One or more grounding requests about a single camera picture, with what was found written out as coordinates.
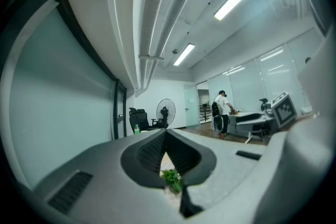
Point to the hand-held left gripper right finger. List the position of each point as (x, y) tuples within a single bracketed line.
[(223, 173)]

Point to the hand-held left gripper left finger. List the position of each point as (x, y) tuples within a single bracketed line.
[(99, 165)]

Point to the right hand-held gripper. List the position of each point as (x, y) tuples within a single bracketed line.
[(284, 112)]

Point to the black chair with headrest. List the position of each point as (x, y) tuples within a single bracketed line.
[(263, 102)]

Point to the white office desk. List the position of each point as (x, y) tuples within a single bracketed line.
[(245, 127)]

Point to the green plastic bottle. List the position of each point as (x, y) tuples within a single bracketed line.
[(136, 129)]

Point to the green leafy plant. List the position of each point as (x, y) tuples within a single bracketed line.
[(172, 178)]

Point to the black office chair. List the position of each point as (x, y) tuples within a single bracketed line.
[(139, 119)]

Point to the frosted glass door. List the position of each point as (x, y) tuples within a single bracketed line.
[(191, 107)]

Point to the black standing fan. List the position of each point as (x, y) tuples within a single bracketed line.
[(166, 111)]

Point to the short ceiling light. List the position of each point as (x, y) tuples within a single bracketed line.
[(183, 54)]

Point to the white ceiling pipes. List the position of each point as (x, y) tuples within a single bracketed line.
[(155, 21)]

